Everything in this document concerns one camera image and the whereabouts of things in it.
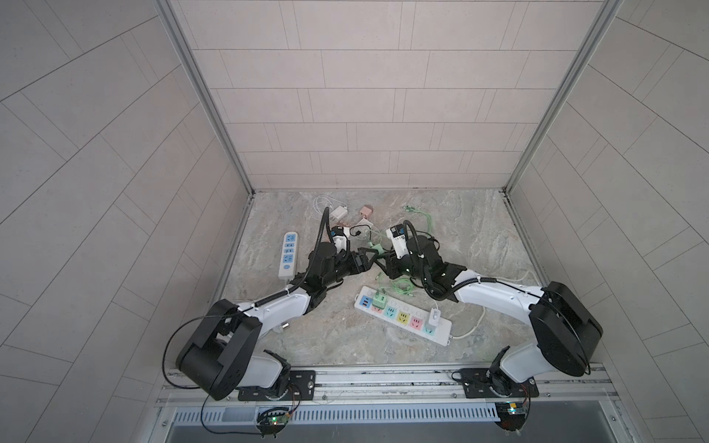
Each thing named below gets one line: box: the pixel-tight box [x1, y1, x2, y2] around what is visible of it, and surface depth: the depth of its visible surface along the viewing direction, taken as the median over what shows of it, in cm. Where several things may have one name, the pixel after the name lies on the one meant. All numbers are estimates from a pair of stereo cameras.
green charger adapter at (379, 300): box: [372, 287, 387, 311], surface depth 82 cm
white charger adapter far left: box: [329, 204, 349, 221], surface depth 109 cm
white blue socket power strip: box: [277, 231, 299, 280], surface depth 96 cm
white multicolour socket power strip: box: [354, 285, 454, 347], surface depth 82 cm
